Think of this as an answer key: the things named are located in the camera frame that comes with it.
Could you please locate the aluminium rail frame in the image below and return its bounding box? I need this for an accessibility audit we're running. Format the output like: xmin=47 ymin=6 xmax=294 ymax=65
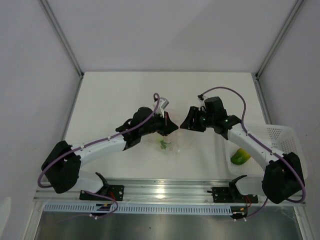
xmin=33 ymin=178 xmax=307 ymax=206

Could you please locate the white perforated plastic basket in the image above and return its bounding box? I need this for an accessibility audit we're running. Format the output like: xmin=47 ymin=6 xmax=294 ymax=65
xmin=224 ymin=123 xmax=308 ymax=179

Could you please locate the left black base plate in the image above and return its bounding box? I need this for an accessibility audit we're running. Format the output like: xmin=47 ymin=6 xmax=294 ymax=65
xmin=79 ymin=185 xmax=125 ymax=202

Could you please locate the aluminium corner post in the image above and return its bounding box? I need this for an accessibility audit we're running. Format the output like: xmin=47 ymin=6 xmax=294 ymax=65
xmin=37 ymin=0 xmax=84 ymax=79
xmin=254 ymin=0 xmax=307 ymax=78

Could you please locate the left aluminium corner post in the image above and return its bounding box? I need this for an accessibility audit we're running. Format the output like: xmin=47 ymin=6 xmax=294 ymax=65
xmin=37 ymin=0 xmax=84 ymax=79

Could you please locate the green leafy vegetable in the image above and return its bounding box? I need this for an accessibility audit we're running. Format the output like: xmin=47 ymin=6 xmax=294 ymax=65
xmin=159 ymin=139 xmax=171 ymax=150

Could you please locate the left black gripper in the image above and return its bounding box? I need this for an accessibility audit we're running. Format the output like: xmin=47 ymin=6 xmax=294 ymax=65
xmin=139 ymin=110 xmax=178 ymax=136

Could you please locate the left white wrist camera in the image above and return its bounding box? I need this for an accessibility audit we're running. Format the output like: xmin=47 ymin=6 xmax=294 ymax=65
xmin=153 ymin=97 xmax=169 ymax=118

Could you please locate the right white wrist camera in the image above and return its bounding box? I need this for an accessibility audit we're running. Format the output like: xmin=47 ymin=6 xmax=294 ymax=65
xmin=197 ymin=94 xmax=207 ymax=106

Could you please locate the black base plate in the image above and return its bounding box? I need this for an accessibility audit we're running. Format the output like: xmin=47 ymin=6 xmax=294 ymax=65
xmin=207 ymin=186 xmax=259 ymax=204
xmin=79 ymin=185 xmax=125 ymax=202

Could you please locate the right aluminium corner post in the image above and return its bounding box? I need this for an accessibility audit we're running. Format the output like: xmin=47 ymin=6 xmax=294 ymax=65
xmin=254 ymin=0 xmax=307 ymax=78

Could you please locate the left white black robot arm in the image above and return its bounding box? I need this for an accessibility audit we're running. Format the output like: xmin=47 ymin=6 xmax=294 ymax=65
xmin=37 ymin=107 xmax=179 ymax=200

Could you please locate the green orange mango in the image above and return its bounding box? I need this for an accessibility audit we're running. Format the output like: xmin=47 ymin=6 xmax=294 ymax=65
xmin=230 ymin=148 xmax=251 ymax=166

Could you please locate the clear zip top bag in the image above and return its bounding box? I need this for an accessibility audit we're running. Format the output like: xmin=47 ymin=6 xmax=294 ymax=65
xmin=145 ymin=128 xmax=195 ymax=158

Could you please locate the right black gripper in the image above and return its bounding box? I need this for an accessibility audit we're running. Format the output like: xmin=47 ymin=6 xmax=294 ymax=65
xmin=179 ymin=106 xmax=215 ymax=133

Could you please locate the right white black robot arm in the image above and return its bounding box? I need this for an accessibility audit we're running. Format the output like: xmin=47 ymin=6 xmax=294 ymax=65
xmin=180 ymin=94 xmax=306 ymax=204

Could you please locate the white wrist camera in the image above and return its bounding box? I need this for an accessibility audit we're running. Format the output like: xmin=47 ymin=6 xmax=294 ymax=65
xmin=153 ymin=97 xmax=169 ymax=118
xmin=197 ymin=94 xmax=207 ymax=106

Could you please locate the white slotted cable duct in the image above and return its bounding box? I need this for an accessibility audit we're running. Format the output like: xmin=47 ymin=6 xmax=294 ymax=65
xmin=43 ymin=202 xmax=233 ymax=216

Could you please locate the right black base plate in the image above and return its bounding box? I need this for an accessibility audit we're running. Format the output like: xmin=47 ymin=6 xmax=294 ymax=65
xmin=207 ymin=186 xmax=259 ymax=204

